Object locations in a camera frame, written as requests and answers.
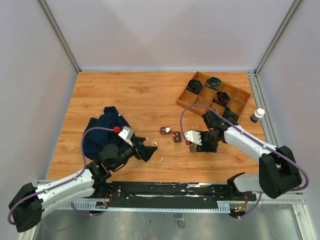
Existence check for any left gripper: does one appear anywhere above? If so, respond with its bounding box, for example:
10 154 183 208
110 136 158 171

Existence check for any grey pill box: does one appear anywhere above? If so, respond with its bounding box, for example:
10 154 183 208
189 144 197 153

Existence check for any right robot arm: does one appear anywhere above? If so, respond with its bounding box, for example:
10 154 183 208
196 111 302 200

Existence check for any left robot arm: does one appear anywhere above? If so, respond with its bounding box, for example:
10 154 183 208
7 136 158 233

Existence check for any dark blue rolled sock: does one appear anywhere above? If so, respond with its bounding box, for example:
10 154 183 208
222 106 239 124

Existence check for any brown double pill box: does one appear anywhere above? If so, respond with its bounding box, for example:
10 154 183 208
172 131 182 143

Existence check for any black patterned rolled sock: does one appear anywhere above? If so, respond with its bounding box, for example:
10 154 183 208
213 91 230 107

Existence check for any dark blue cloth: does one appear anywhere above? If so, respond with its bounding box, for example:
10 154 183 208
82 106 130 160

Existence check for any wooden divided tray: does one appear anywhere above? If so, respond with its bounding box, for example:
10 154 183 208
176 71 251 120

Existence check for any dark bottle white cap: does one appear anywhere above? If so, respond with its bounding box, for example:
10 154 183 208
250 108 265 124

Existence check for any black yellow rolled sock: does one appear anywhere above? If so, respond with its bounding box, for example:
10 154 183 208
205 77 222 91

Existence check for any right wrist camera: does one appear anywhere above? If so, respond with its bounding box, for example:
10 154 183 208
184 130 202 146

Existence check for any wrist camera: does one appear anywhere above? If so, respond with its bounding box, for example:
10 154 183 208
184 130 202 146
118 126 134 146

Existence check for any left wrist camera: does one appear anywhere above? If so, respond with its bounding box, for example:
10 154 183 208
118 126 134 146

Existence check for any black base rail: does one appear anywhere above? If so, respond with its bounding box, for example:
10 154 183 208
94 181 257 210

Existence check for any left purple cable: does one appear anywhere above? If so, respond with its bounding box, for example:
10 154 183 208
7 126 121 226

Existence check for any purple cable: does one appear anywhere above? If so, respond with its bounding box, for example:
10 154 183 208
179 103 310 217
7 126 121 226

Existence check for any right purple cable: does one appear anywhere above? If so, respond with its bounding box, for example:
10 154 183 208
179 103 310 217

